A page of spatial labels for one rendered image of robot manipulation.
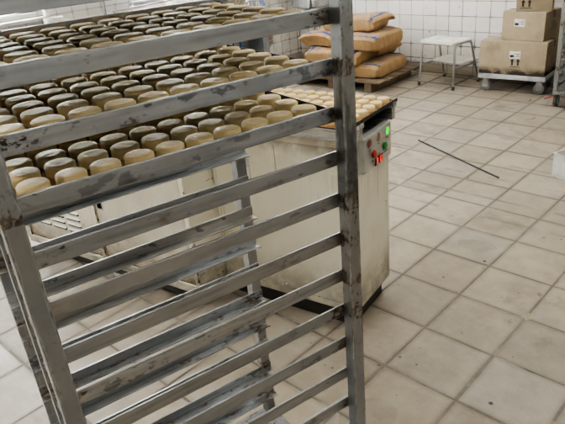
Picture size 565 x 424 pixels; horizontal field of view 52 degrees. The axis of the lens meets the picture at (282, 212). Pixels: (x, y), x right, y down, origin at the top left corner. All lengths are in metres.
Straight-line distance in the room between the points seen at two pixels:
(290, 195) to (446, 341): 0.86
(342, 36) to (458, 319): 1.78
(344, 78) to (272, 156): 1.29
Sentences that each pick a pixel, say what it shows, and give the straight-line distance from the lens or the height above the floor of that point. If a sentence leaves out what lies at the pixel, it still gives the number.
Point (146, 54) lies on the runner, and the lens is 0.92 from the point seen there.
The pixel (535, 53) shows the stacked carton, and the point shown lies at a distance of 5.82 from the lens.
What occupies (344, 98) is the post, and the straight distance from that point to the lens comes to 1.10.
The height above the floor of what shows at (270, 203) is 0.53.
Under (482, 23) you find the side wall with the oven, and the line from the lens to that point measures 6.49.
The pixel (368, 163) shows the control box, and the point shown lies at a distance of 2.24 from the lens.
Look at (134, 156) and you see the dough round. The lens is 1.00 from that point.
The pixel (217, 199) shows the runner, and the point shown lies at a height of 1.14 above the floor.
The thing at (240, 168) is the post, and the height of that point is 1.00.
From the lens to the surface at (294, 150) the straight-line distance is 2.28.
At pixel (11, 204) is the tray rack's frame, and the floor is 1.25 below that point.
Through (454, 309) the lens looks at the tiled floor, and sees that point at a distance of 2.70.
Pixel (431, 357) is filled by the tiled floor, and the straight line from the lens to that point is 2.43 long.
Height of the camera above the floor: 1.55
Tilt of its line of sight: 26 degrees down
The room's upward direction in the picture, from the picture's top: 5 degrees counter-clockwise
